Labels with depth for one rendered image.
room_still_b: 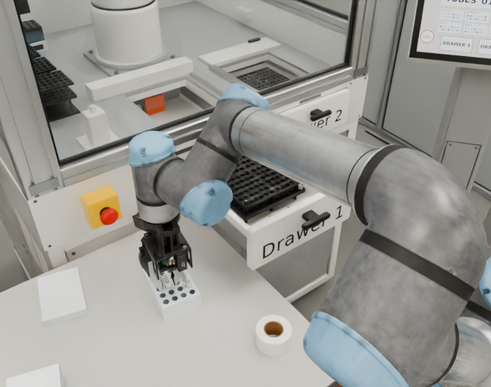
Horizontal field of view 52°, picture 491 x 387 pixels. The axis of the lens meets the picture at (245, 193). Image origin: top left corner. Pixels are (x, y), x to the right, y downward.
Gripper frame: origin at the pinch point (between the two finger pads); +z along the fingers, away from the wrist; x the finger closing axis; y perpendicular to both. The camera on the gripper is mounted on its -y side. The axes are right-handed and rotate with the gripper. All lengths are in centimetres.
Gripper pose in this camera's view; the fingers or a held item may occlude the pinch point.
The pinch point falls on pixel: (166, 279)
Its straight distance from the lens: 108.1
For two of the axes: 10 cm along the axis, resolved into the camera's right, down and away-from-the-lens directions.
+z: 0.0, 7.9, 6.1
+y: 4.6, 5.4, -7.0
